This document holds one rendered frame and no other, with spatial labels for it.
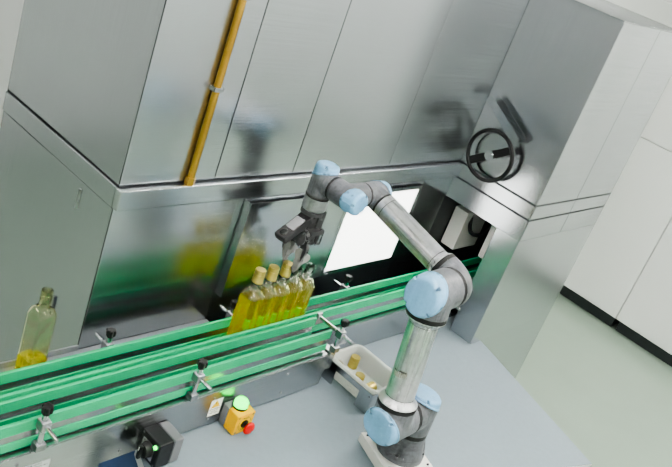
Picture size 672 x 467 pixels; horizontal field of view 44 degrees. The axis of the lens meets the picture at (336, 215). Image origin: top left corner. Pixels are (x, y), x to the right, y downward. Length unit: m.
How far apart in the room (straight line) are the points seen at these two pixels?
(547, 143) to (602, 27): 0.45
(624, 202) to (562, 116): 2.93
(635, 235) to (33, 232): 4.40
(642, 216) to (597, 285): 0.60
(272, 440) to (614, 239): 3.99
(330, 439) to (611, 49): 1.64
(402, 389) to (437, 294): 0.32
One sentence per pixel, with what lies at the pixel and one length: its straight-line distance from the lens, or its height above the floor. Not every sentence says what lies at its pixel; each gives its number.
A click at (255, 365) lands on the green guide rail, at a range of 2.53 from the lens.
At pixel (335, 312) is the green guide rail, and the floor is 0.95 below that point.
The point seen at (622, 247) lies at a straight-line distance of 6.10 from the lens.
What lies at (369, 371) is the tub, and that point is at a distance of 2.95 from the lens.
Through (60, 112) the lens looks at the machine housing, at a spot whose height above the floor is 1.46.
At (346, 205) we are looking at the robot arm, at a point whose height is 1.45.
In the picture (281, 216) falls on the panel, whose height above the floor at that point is 1.26.
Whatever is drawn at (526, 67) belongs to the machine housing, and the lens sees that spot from 3.25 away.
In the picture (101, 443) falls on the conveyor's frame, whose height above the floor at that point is 0.83.
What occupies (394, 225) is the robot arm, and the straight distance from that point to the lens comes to 2.44.
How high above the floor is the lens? 2.33
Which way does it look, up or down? 23 degrees down
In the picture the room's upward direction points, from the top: 21 degrees clockwise
